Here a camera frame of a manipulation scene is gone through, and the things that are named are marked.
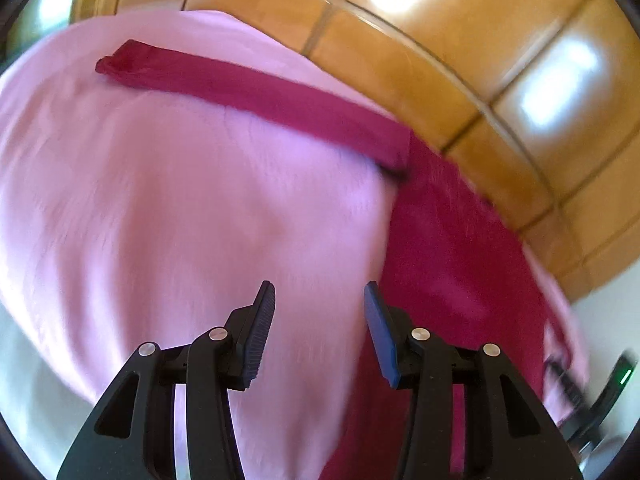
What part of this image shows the pink bed sheet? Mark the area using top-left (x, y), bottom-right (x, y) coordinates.
top-left (0, 10), bottom-right (590, 480)

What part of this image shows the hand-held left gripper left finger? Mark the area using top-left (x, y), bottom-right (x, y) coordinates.
top-left (57, 280), bottom-right (276, 480)

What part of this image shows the magenta knit garment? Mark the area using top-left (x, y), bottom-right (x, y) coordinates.
top-left (95, 39), bottom-right (573, 480)

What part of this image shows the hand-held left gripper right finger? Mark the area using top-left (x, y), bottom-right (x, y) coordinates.
top-left (363, 281), bottom-right (583, 480)

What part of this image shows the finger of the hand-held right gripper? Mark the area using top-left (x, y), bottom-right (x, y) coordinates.
top-left (546, 356), bottom-right (591, 411)

